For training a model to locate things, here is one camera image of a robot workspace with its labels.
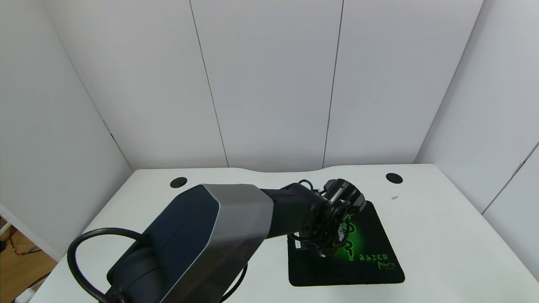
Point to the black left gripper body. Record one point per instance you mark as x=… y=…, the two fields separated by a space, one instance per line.
x=304 y=244

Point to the black green snake-logo mouse pad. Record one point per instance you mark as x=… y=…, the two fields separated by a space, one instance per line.
x=370 y=235

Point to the grey and black left arm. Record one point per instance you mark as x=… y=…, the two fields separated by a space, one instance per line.
x=210 y=235

